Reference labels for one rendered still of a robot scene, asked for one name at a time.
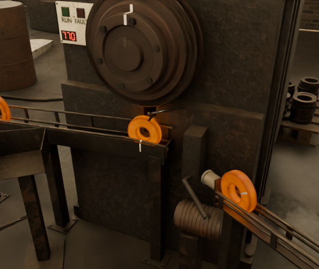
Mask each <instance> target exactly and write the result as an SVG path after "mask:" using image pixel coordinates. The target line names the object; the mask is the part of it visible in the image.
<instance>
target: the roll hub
mask: <svg viewBox="0 0 319 269"><path fill-rule="evenodd" d="M125 13H128V12H122V13H119V14H116V15H113V16H111V17H109V18H107V19H106V20H105V21H104V22H103V23H102V24H101V25H100V27H101V26H105V27H106V29H107V30H106V32H105V33H102V32H101V31H100V27H99V28H98V30H97V32H96V35H95V39H94V54H95V59H96V60H97V58H101V59H102V64H98V66H99V68H100V70H101V72H102V73H103V75H104V76H105V77H106V79H107V80H108V81H110V82H111V83H112V84H113V85H115V86H116V87H118V88H119V86H118V85H119V83H120V82H122V83H124V85H125V87H124V88H123V89H122V90H125V91H131V92H138V91H142V90H145V89H147V88H149V87H151V86H152V85H153V84H154V83H156V82H157V81H158V80H159V79H160V78H161V77H162V75H163V73H164V72H165V69H166V65H167V62H168V49H167V46H166V41H165V39H164V36H163V34H162V33H161V31H160V30H159V28H158V27H157V26H156V25H155V24H154V23H153V22H152V21H151V20H150V19H149V18H147V17H146V16H144V15H142V14H139V13H135V12H131V13H128V14H125ZM124 14H125V15H126V23H127V25H124ZM129 18H134V19H135V23H134V25H130V24H129V22H128V20H129ZM154 45H158V46H159V48H160V50H159V51H158V52H154V51H153V46H154ZM148 77H150V78H152V80H153V82H152V84H147V82H146V79H147V78H148Z"/></svg>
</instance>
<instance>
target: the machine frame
mask: <svg viewBox="0 0 319 269"><path fill-rule="evenodd" d="M186 1H187V2H188V4H189V5H190V6H191V8H192V9H193V11H194V13H195V14H196V16H197V19H198V21H199V23H200V27H201V31H202V35H203V59H202V63H201V66H200V69H199V71H198V73H197V75H196V77H195V79H194V80H193V82H192V83H191V84H190V86H189V87H188V88H187V89H186V90H185V91H184V92H183V93H182V94H181V95H179V96H178V97H177V98H175V99H174V100H172V101H170V102H168V103H167V104H163V105H160V106H154V107H144V106H137V105H134V104H131V103H129V102H126V101H124V100H122V99H121V98H119V97H118V96H116V95H114V94H113V93H112V92H111V91H110V90H109V89H108V88H107V87H106V86H105V85H104V84H103V83H102V82H101V80H100V79H99V77H98V76H97V74H96V73H95V71H94V69H93V67H92V65H91V62H90V60H89V56H88V53H87V49H86V45H77V44H69V43H63V50H64V54H65V62H66V70H67V77H68V79H67V80H66V81H64V82H62V83H61V90H62V97H63V104H64V109H65V111H68V112H77V113H87V114H97V115H107V116H116V117H126V118H135V117H137V116H139V115H146V116H148V115H147V113H148V112H152V111H153V110H154V109H155V108H156V111H158V110H163V109H168V108H174V107H181V106H186V108H183V109H177V110H172V111H168V112H162V113H157V114H156V122H157V123H158V124H164V125H169V126H173V129H169V139H168V140H171V138H173V152H172V153H171V154H170V156H169V157H168V158H167V159H166V194H165V248H168V249H171V250H174V251H177V252H179V247H180V233H181V231H182V230H179V229H178V228H176V226H175V224H174V222H173V218H174V213H175V210H176V207H177V205H178V203H179V202H180V201H182V200H183V199H184V200H187V199H188V200H192V201H193V202H194V200H193V199H192V197H191V195H190V194H189V192H188V191H187V189H186V187H185V186H184V184H183V182H182V159H183V145H184V133H185V132H186V130H187V129H188V128H189V127H190V125H192V124H194V125H200V126H205V127H207V128H208V143H207V150H206V164H205V171H206V170H212V171H213V172H214V173H215V174H216V175H218V176H219V177H222V176H223V175H224V174H225V173H226V172H229V171H232V170H239V171H241V172H243V173H244V174H246V175H247V176H248V178H249V179H250V180H251V182H252V183H253V185H254V188H255V190H256V195H257V203H259V204H261V205H262V206H263V207H265V208H267V206H268V201H269V197H270V193H271V189H272V188H271V187H269V186H266V185H267V179H268V173H269V168H270V162H271V159H272V153H273V148H274V142H275V137H276V131H277V125H278V120H279V116H280V111H281V105H282V100H283V94H284V88H285V83H286V77H287V74H288V68H289V63H290V57H291V52H292V46H293V40H294V35H295V32H296V26H297V20H298V15H299V9H300V4H301V0H186ZM92 121H93V127H94V128H103V129H111V130H119V131H126V124H125V120H118V119H112V118H103V117H93V116H92ZM70 151H71V158H72V163H73V169H74V177H75V184H76V191H77V198H78V200H77V202H76V203H75V204H74V213H75V214H77V215H80V217H81V219H84V220H87V221H89V222H92V223H95V224H98V225H101V226H104V227H107V228H110V229H112V230H115V231H118V232H121V233H124V234H127V235H130V236H133V237H135V238H139V239H142V240H145V241H147V242H150V211H149V162H148V161H144V160H140V159H136V158H133V157H129V156H124V155H117V154H111V153H104V152H97V151H91V150H87V149H80V148H73V147H70ZM189 185H190V186H191V188H192V189H193V191H194V193H195V194H196V196H197V197H198V199H199V201H200V203H201V204H204V205H208V206H211V207H215V208H218V207H217V206H216V205H214V190H213V189H212V188H211V187H209V186H208V185H205V184H203V183H202V181H200V183H199V184H192V183H189ZM258 241H259V238H258V237H256V236H255V235H254V234H252V233H251V232H250V231H249V230H247V229H246V228H245V227H243V226H242V225H241V230H240V237H239V241H238V248H237V255H236V262H235V268H234V269H251V268H252V264H253V260H254V256H255V253H256V249H257V245H258ZM219 248H220V242H217V241H216V240H215V241H213V240H212V239H211V240H209V238H207V239H206V238H205V237H204V243H203V255H202V260H203V261H206V262H208V263H211V264H215V265H218V257H219Z"/></svg>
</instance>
